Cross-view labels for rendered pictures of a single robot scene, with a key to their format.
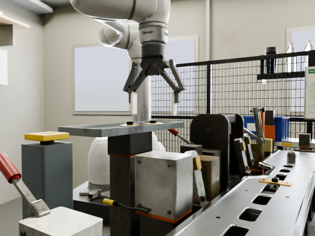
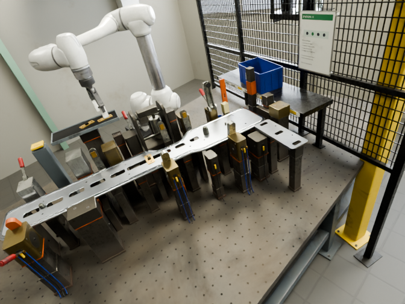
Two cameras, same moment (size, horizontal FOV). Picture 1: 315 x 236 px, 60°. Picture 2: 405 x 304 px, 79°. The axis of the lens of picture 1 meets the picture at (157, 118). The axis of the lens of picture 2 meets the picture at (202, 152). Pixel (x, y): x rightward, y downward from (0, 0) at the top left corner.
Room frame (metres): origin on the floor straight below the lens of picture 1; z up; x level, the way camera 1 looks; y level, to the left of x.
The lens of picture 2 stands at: (0.10, -1.20, 1.71)
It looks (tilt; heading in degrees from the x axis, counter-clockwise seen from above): 35 degrees down; 38
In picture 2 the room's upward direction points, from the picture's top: 14 degrees counter-clockwise
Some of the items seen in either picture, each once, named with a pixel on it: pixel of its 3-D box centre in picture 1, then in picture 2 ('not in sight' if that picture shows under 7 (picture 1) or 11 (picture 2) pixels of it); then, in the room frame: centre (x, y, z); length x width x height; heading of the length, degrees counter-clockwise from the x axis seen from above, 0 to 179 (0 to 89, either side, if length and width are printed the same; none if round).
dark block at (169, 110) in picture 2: not in sight; (177, 139); (1.07, -0.27, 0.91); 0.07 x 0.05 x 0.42; 57
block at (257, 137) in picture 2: not in sight; (260, 158); (1.10, -0.80, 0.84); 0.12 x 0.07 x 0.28; 57
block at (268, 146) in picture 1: (267, 176); (228, 128); (1.29, -0.52, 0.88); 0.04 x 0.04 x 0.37; 57
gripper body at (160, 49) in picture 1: (153, 60); (89, 85); (0.84, 0.01, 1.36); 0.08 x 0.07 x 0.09; 67
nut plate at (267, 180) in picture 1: (275, 180); (149, 158); (0.76, -0.33, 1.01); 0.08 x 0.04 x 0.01; 57
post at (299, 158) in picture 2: not in sight; (295, 167); (1.08, -0.99, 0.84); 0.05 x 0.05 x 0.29; 57
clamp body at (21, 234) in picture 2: not in sight; (41, 262); (0.16, -0.18, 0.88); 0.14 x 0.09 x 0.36; 57
